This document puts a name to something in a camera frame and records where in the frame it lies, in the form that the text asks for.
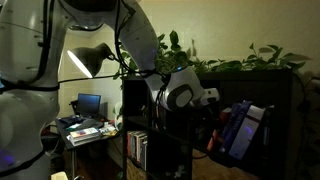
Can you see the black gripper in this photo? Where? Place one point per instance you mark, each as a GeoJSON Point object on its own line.
{"type": "Point", "coordinates": [208, 115]}

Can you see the orange book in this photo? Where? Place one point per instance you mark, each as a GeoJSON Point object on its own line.
{"type": "Point", "coordinates": [211, 141]}

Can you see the blue book with yellow label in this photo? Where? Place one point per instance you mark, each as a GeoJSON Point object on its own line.
{"type": "Point", "coordinates": [231, 123]}

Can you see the dark blue thick book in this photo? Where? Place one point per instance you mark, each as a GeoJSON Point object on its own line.
{"type": "Point", "coordinates": [238, 125]}

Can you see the white and purple book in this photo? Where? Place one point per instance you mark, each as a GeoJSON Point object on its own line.
{"type": "Point", "coordinates": [248, 133]}

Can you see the black thin book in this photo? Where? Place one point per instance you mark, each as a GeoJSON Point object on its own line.
{"type": "Point", "coordinates": [267, 130]}

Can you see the white spine book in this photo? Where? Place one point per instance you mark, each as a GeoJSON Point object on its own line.
{"type": "Point", "coordinates": [135, 146]}

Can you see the red spine book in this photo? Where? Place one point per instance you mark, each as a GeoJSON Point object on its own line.
{"type": "Point", "coordinates": [128, 143]}

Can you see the colourful cover book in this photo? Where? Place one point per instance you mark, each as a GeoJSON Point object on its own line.
{"type": "Point", "coordinates": [85, 132]}

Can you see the white thick book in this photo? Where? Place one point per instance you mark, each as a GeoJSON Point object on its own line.
{"type": "Point", "coordinates": [85, 140]}

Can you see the woven storage basket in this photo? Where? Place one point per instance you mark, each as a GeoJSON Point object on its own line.
{"type": "Point", "coordinates": [133, 173]}
{"type": "Point", "coordinates": [213, 170]}

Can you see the green pothos plant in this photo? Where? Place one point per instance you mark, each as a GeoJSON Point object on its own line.
{"type": "Point", "coordinates": [233, 65]}

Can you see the black cube bookshelf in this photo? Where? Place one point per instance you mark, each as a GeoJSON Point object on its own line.
{"type": "Point", "coordinates": [250, 76]}

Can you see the grey round stone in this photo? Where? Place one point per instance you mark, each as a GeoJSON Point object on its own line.
{"type": "Point", "coordinates": [181, 167]}
{"type": "Point", "coordinates": [177, 174]}

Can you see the colourful packets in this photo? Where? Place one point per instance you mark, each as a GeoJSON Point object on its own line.
{"type": "Point", "coordinates": [108, 129]}

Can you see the black desk object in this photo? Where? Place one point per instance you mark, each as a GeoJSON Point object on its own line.
{"type": "Point", "coordinates": [91, 123]}

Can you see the open black laptop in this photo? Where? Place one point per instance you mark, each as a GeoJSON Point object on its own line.
{"type": "Point", "coordinates": [89, 104]}

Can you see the grey desk lamp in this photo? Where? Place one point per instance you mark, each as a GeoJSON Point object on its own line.
{"type": "Point", "coordinates": [88, 58]}

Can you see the blue cloth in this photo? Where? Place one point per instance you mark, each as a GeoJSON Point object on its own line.
{"type": "Point", "coordinates": [71, 120]}

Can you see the dark desk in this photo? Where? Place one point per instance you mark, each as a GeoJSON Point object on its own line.
{"type": "Point", "coordinates": [65, 135]}

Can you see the cream box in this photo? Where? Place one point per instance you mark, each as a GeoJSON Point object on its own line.
{"type": "Point", "coordinates": [59, 176]}

